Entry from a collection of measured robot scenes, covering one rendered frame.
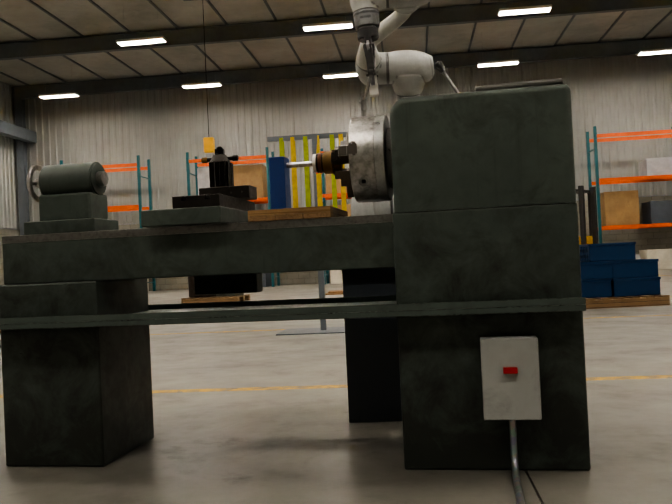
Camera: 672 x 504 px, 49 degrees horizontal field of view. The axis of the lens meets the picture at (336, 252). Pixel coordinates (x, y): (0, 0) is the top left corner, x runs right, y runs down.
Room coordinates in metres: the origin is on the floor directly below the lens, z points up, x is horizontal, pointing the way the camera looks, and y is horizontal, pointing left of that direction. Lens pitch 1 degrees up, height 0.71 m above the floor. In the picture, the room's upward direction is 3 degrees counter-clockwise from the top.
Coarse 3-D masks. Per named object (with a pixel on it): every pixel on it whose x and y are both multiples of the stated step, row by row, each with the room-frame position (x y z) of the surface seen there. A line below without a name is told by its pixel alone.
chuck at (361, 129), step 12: (360, 120) 2.66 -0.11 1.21; (372, 120) 2.64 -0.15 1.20; (348, 132) 2.63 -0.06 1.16; (360, 132) 2.61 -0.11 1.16; (372, 132) 2.60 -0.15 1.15; (360, 144) 2.59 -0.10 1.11; (372, 144) 2.59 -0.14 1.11; (348, 156) 2.60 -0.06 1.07; (360, 156) 2.59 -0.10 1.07; (372, 156) 2.58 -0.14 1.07; (360, 168) 2.60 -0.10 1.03; (372, 168) 2.59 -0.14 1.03; (372, 180) 2.61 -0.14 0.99; (360, 192) 2.66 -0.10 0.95; (372, 192) 2.65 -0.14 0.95
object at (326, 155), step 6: (318, 156) 2.75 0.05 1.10; (324, 156) 2.74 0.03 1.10; (330, 156) 2.73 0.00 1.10; (318, 162) 2.74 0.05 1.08; (324, 162) 2.73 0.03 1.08; (330, 162) 2.72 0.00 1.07; (318, 168) 2.75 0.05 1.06; (324, 168) 2.74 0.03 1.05; (330, 168) 2.74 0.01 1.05; (336, 168) 2.75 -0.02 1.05; (342, 168) 2.78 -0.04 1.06
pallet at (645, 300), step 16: (592, 256) 9.19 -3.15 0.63; (608, 256) 9.19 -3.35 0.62; (624, 256) 9.19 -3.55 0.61; (592, 272) 9.18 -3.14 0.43; (608, 272) 9.19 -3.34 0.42; (624, 272) 9.21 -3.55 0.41; (640, 272) 9.22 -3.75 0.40; (656, 272) 9.22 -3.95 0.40; (592, 288) 9.20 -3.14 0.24; (608, 288) 9.20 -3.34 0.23; (624, 288) 9.19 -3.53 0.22; (640, 288) 9.19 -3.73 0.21; (656, 288) 9.19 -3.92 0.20; (592, 304) 8.99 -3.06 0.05; (608, 304) 9.00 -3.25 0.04; (624, 304) 9.00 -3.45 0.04; (640, 304) 9.01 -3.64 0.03; (656, 304) 9.02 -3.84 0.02
